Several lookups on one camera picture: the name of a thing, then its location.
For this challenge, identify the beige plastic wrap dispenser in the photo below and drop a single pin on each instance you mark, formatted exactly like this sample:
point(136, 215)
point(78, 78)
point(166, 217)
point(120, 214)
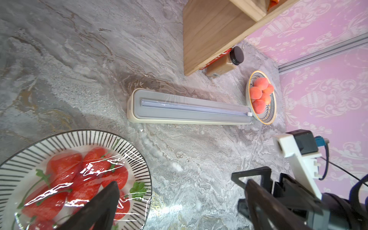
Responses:
point(151, 107)

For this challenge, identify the small brown spice jar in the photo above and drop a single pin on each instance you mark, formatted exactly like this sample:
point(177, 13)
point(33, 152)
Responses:
point(226, 63)

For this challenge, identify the striped plate of strawberries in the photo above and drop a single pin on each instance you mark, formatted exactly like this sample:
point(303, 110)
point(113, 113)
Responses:
point(74, 178)

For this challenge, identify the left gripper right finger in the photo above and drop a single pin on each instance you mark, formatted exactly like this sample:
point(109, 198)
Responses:
point(267, 213)

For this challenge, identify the patterned plate with peaches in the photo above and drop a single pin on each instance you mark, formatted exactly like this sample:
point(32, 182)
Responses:
point(269, 115)

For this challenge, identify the orange snack bag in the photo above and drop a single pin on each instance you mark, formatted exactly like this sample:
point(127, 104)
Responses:
point(273, 3)

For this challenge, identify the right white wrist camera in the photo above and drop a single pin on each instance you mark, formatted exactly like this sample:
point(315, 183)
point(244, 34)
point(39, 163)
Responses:
point(301, 149)

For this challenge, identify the peach fruit pile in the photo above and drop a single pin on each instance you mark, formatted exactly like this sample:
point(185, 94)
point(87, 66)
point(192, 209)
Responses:
point(260, 94)

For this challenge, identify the red strawberries pile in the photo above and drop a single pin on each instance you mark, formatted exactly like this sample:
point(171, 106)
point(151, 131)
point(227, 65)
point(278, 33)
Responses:
point(70, 180)

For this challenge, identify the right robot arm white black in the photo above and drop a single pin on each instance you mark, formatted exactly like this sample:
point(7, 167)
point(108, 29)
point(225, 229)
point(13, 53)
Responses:
point(346, 214)

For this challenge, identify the wooden two-tier shelf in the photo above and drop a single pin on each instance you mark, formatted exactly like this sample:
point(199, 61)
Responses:
point(211, 27)

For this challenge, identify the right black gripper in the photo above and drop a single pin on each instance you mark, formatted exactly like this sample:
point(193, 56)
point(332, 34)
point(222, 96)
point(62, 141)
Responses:
point(307, 207)

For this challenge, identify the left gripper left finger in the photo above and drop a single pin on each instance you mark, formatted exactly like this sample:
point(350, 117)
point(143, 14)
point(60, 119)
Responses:
point(98, 214)

